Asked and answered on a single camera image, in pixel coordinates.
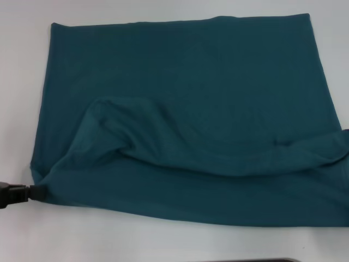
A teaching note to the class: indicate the teal blue printed T-shirt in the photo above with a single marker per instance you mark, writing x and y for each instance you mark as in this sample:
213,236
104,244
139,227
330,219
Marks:
191,82

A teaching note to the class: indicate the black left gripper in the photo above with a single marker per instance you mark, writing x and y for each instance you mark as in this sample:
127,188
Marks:
12,195

